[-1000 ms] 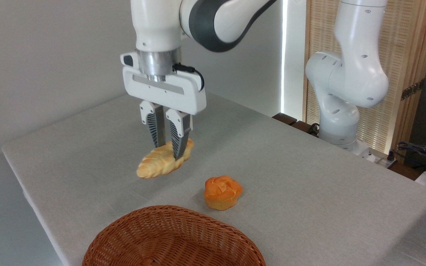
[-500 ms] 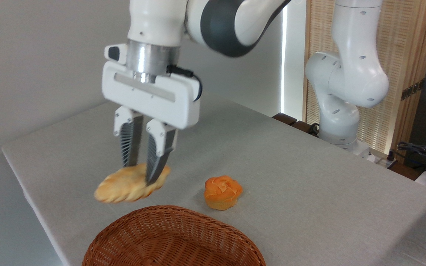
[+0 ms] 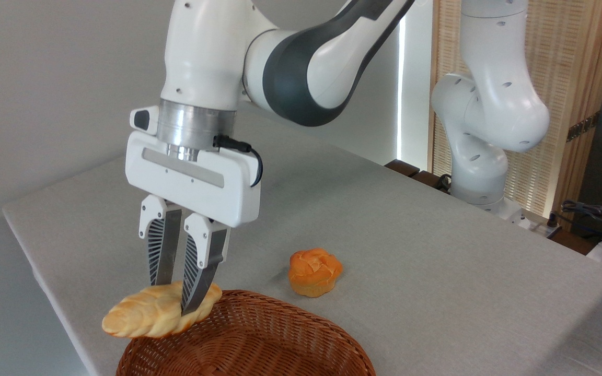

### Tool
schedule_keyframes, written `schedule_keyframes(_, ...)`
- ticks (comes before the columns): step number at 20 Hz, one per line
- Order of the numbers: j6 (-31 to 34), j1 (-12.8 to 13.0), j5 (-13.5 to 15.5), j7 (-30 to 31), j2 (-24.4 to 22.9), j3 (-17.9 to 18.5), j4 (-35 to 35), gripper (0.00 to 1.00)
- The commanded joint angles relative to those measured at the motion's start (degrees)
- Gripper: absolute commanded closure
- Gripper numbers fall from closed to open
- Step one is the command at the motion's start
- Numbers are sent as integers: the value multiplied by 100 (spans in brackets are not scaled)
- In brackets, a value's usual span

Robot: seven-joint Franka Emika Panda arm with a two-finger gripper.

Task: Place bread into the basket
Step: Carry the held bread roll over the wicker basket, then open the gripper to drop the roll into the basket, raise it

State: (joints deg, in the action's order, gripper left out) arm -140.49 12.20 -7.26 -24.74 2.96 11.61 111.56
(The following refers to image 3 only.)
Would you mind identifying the wooden slatted screen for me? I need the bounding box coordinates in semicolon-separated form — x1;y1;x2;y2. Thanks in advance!
429;0;602;230

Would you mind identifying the grey tablecloth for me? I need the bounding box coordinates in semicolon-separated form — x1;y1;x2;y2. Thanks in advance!
2;107;602;376

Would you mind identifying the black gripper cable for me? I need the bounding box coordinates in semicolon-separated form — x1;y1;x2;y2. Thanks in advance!
213;135;264;187

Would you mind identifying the round orange bread roll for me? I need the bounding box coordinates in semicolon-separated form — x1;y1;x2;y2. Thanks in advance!
287;248;343;298

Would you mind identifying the dark brown wooden furniture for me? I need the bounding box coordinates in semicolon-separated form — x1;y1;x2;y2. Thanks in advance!
385;159;450;194

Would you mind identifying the long pale twisted bread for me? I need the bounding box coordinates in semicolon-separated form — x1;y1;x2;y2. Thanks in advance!
102;281;223;339

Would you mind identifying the brown wicker basket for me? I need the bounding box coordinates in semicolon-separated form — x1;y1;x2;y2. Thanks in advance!
116;290;376;376

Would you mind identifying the bundle of black cables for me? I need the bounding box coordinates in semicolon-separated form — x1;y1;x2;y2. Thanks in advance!
560;200;602;246

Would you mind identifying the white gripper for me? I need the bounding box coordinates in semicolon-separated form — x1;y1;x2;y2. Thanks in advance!
125;106;261;315

